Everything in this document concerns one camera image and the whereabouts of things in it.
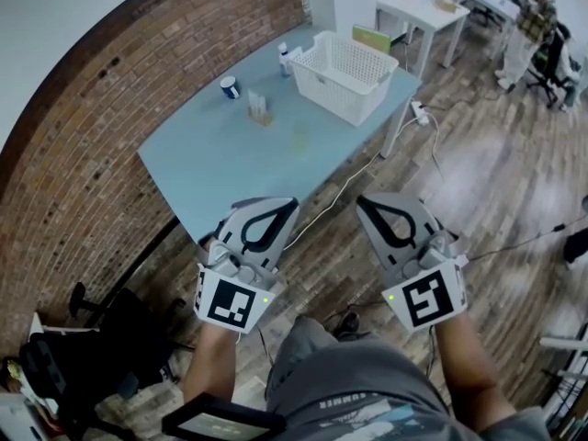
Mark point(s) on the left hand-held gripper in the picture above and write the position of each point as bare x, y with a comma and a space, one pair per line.
229, 301

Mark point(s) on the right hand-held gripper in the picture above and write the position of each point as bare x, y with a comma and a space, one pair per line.
427, 301

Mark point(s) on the white plastic basket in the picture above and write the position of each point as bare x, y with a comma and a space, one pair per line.
340, 76

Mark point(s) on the person's right forearm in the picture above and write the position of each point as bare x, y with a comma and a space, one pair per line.
468, 375

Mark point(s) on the person's left forearm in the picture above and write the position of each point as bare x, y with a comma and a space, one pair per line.
211, 365

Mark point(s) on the person's left hand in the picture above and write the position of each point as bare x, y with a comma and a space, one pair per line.
204, 248

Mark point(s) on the person's right shoe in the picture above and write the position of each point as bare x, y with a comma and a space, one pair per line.
349, 324

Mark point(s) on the person's grey trousers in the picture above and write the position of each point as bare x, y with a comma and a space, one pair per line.
298, 342

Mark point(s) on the white power strip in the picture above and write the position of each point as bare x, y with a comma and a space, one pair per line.
420, 113

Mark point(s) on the wooden card stand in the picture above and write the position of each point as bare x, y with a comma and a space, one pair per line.
259, 110

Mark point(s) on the person's grey t-shirt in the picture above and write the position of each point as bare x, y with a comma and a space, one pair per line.
367, 375

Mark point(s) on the blue white mug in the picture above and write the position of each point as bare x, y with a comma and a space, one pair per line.
229, 88

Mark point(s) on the clear spray bottle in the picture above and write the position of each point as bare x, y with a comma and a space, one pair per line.
286, 62

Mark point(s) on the black tablet device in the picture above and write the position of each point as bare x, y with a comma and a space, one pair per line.
220, 423

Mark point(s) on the white metal rack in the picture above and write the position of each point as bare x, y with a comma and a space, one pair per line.
562, 342

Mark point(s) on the green book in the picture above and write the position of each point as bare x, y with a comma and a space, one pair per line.
372, 39

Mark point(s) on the white background table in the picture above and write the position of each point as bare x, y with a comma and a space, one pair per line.
422, 9

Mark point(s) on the black green office chair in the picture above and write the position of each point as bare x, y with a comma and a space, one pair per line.
553, 62

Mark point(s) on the white side table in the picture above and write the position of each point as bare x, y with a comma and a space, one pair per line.
18, 418

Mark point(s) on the white wall socket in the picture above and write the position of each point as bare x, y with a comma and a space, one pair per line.
304, 7

